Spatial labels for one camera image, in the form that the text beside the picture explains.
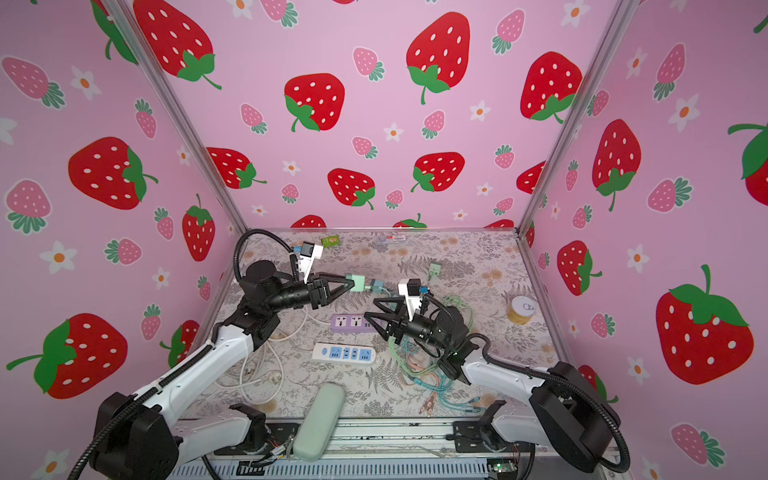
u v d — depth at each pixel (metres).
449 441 0.73
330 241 1.17
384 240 1.17
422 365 0.86
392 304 0.72
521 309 0.93
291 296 0.63
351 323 0.93
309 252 0.64
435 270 1.07
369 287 0.70
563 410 0.42
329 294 0.65
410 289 0.64
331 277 0.66
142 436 0.40
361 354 0.86
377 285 0.70
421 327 0.65
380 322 0.66
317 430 0.73
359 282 0.68
